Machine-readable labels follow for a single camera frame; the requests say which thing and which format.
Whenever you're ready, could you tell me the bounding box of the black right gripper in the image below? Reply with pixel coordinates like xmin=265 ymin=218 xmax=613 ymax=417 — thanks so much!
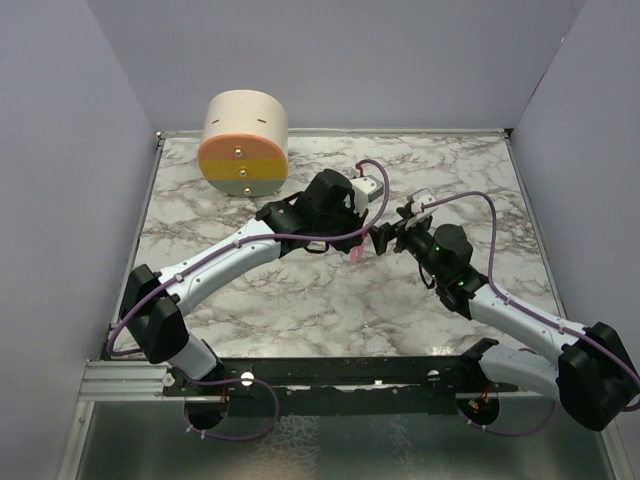
xmin=368 ymin=206 xmax=446 ymax=283

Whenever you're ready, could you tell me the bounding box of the pink strap keyring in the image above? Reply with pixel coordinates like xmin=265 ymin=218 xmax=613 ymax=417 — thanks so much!
xmin=350 ymin=245 xmax=364 ymax=263

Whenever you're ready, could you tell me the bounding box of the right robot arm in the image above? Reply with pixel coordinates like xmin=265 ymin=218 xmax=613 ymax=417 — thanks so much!
xmin=370 ymin=215 xmax=639 ymax=431

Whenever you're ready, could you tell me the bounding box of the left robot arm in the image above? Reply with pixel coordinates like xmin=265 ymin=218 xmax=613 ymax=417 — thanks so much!
xmin=120 ymin=169 xmax=385 ymax=395

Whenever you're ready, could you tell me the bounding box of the round cream drawer cabinet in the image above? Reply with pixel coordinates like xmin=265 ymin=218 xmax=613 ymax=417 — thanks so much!
xmin=197 ymin=90 xmax=288 ymax=197

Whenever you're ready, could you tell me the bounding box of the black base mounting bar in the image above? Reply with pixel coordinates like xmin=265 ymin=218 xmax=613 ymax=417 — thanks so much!
xmin=164 ymin=355 xmax=521 ymax=401

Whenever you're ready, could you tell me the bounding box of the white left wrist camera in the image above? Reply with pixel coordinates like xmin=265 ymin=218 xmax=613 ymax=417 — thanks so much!
xmin=350 ymin=175 xmax=384 ymax=213

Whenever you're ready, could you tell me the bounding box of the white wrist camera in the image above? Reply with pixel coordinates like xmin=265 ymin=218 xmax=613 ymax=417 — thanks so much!
xmin=350 ymin=175 xmax=384 ymax=213
xmin=405 ymin=188 xmax=437 ymax=230

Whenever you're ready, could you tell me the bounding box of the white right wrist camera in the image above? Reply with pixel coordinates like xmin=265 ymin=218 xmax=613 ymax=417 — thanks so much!
xmin=405 ymin=188 xmax=437 ymax=230

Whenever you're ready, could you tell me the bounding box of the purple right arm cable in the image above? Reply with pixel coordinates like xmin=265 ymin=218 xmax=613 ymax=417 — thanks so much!
xmin=424 ymin=191 xmax=640 ymax=435

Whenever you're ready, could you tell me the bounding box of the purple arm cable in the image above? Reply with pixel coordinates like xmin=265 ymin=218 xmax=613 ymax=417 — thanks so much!
xmin=107 ymin=158 xmax=391 ymax=442
xmin=424 ymin=191 xmax=640 ymax=435

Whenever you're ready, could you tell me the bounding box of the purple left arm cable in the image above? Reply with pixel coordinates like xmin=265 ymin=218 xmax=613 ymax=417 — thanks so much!
xmin=107 ymin=158 xmax=391 ymax=442

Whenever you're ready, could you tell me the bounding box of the aluminium frame rail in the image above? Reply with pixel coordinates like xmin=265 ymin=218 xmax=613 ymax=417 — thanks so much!
xmin=78 ymin=361 xmax=168 ymax=402

